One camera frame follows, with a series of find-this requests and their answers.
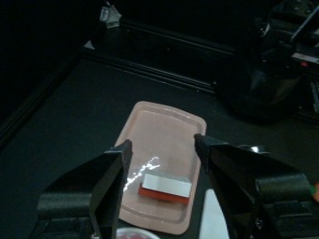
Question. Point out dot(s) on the pink plastic tray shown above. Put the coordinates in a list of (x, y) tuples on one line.
[(165, 146)]

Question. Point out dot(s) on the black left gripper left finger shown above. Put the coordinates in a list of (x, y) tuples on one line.
[(94, 189)]

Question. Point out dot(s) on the red and white block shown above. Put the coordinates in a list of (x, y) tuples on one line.
[(166, 188)]

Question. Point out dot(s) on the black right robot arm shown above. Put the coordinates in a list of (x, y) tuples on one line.
[(270, 59)]

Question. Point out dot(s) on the black aluminium frame rail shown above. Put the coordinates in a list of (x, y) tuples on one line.
[(154, 73)]

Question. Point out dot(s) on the orange and green toy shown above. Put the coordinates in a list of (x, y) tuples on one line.
[(315, 191)]

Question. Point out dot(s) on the round pink-rimmed dish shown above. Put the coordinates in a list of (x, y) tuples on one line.
[(137, 234)]

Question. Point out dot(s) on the white plastic knife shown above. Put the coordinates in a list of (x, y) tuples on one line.
[(213, 217)]

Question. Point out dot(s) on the white crumpled tag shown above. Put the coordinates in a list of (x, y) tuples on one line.
[(110, 15)]

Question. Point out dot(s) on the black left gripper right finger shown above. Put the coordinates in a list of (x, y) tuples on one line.
[(253, 186)]

